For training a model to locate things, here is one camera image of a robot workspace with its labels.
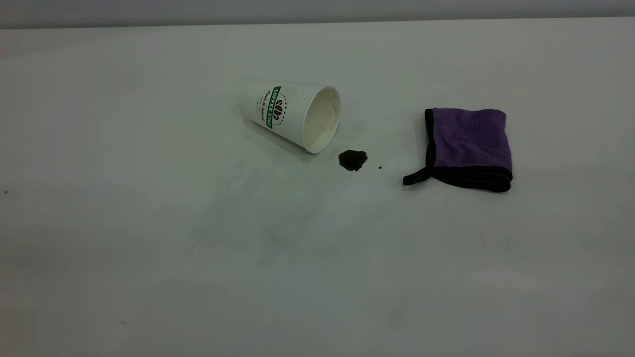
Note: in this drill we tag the white paper coffee cup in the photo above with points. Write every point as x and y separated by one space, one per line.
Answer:
292 111

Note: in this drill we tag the dark coffee spill puddle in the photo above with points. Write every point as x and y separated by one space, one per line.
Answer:
352 159

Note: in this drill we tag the purple cloth with black trim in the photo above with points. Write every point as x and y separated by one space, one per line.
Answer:
471 139

